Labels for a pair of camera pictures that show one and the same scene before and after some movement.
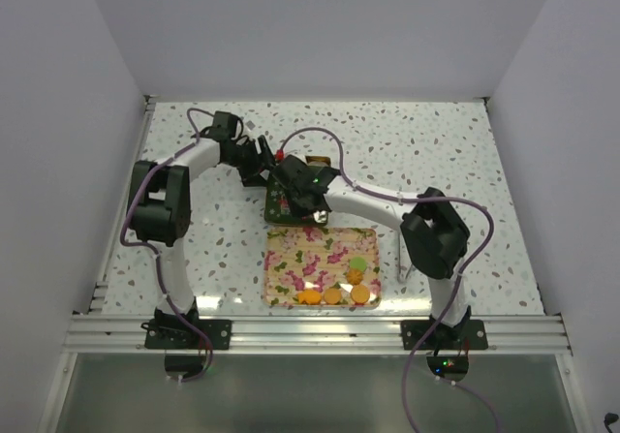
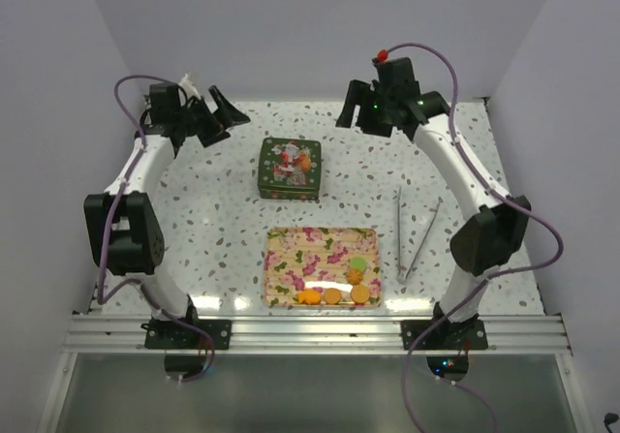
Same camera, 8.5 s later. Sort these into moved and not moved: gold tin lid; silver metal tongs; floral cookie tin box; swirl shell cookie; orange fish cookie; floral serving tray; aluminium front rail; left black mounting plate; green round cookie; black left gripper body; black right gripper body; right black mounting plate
Moved: gold tin lid; black right gripper body; black left gripper body; floral cookie tin box
Not moved: green round cookie; orange fish cookie; right black mounting plate; swirl shell cookie; aluminium front rail; left black mounting plate; floral serving tray; silver metal tongs
